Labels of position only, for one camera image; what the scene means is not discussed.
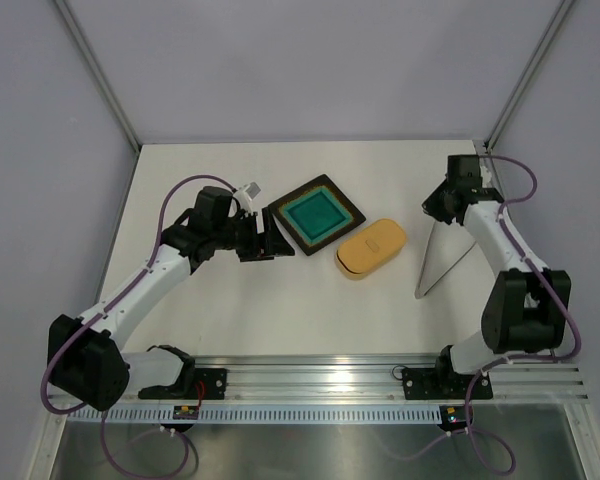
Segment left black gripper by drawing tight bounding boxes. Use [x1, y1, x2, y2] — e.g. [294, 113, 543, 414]
[212, 207, 294, 262]

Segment metal tongs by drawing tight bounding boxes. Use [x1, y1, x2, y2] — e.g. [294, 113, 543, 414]
[414, 221, 476, 299]

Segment orange lunch box lid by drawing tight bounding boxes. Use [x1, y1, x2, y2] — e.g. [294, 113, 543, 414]
[336, 218, 408, 257]

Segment orange lunch box base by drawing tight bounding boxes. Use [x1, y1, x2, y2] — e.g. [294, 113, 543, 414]
[335, 251, 401, 280]

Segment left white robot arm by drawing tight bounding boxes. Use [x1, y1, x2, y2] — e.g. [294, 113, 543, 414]
[40, 208, 295, 413]

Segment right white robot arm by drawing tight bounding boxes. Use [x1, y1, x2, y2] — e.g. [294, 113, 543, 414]
[422, 180, 571, 396]

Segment square teal black plate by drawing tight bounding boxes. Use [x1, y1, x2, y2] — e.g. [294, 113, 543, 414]
[268, 174, 366, 256]

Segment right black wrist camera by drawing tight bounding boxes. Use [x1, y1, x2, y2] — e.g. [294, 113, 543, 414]
[446, 154, 485, 191]

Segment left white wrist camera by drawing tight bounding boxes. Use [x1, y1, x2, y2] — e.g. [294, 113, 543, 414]
[233, 182, 261, 213]

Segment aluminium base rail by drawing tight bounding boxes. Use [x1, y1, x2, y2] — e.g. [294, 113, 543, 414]
[46, 353, 590, 406]

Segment right aluminium frame post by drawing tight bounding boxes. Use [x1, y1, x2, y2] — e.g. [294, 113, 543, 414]
[483, 0, 579, 152]

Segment aluminium frame post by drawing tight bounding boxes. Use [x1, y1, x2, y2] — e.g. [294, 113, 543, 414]
[50, 0, 142, 157]
[483, 0, 579, 152]

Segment white slotted cable duct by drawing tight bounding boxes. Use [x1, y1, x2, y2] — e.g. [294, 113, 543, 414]
[67, 406, 444, 424]

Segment left aluminium frame post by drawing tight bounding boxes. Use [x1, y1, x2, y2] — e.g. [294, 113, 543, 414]
[50, 0, 142, 157]

